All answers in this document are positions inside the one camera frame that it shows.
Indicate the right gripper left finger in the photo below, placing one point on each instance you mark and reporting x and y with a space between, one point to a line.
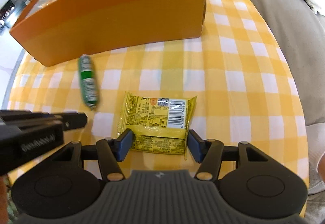
108 153

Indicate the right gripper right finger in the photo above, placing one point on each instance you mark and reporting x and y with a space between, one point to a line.
210 154

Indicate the yellow biscuit packet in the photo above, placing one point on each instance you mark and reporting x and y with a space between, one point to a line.
159 125

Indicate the green sausage stick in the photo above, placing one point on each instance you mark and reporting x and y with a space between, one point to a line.
87 82

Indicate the yellow checkered tablecloth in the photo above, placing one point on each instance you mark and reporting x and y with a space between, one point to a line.
235 69

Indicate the striped green blanket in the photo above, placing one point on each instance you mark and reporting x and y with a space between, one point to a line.
315 201

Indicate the orange cardboard box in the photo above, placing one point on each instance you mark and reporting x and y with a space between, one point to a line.
66 29

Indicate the beige sofa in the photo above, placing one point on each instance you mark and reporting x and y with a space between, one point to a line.
300 35

